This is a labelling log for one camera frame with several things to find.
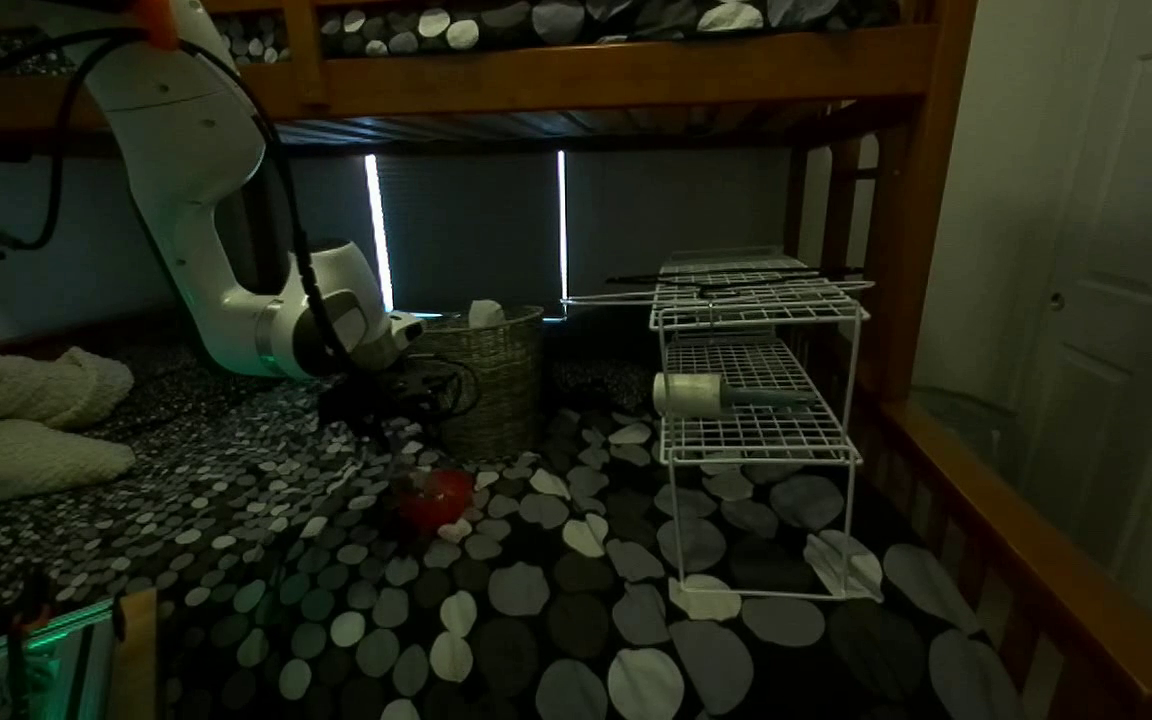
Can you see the wooden bunk bed frame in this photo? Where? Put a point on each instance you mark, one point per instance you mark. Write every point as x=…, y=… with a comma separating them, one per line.
x=680, y=72

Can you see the woven wicker basket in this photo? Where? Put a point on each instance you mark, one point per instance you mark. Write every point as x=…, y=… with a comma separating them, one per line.
x=491, y=385

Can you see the white cup on rack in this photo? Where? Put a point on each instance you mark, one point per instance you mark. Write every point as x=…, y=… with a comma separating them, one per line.
x=685, y=393

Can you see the white panel door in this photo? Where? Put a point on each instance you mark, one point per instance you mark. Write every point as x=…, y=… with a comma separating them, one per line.
x=1129, y=334

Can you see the dark window blinds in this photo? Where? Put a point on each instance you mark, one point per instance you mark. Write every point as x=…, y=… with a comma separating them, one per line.
x=670, y=224

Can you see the green lit box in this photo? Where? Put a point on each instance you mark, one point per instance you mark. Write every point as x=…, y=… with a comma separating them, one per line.
x=50, y=662

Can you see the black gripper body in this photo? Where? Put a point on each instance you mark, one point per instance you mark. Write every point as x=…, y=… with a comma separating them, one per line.
x=358, y=389

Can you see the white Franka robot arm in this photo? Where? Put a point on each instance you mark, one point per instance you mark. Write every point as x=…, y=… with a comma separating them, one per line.
x=203, y=203

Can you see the white folded towel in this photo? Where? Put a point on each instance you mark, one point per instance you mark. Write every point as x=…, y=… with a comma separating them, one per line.
x=19, y=425

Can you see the pebble pattern bunk mattress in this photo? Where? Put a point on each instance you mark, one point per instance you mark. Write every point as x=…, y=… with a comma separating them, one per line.
x=579, y=22

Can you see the black pebble pattern bedspread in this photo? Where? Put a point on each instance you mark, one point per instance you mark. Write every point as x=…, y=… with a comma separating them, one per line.
x=537, y=586

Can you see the red plastic bowl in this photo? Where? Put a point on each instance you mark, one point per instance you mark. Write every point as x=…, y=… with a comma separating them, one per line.
x=435, y=505

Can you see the white object inside basket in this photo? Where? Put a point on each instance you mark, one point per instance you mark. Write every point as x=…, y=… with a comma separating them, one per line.
x=485, y=315

